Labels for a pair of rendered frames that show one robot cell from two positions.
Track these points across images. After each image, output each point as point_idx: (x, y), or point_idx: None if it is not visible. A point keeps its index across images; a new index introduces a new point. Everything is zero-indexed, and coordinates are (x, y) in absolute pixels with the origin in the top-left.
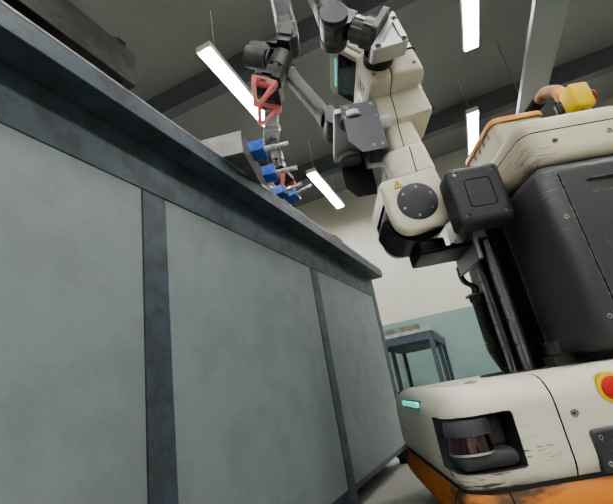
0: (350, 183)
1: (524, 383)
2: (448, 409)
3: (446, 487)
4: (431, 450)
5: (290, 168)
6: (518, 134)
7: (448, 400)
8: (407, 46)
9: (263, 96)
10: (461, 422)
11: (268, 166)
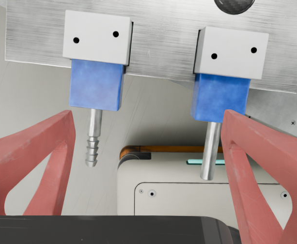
0: None
1: (121, 209)
2: (123, 164)
3: (157, 149)
4: (175, 153)
5: (202, 160)
6: None
7: (124, 167)
8: None
9: (39, 190)
10: (118, 166)
11: (195, 102)
